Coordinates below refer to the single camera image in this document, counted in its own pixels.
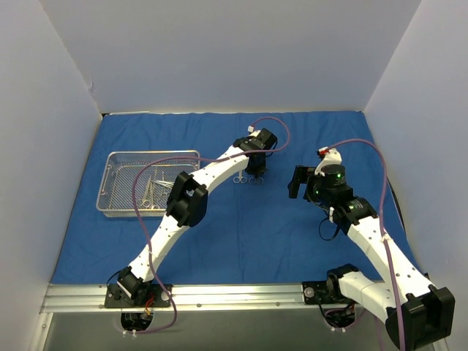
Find blue surgical wrap cloth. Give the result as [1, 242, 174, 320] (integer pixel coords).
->
[52, 111, 412, 284]

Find steel wire mesh basket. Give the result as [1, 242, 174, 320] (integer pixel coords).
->
[96, 150, 200, 218]

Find steel forceps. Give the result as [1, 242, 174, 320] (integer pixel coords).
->
[150, 175, 174, 192]

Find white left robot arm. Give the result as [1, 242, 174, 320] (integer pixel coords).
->
[117, 127, 277, 306]

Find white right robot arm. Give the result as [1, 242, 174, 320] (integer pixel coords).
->
[287, 148, 456, 350]

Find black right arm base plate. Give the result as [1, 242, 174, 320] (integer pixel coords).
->
[301, 281, 354, 305]

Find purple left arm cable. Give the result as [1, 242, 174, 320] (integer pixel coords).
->
[132, 116, 292, 336]

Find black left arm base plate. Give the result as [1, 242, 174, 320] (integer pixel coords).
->
[104, 284, 171, 309]

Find aluminium front rail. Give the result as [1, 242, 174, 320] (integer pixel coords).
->
[39, 281, 388, 314]

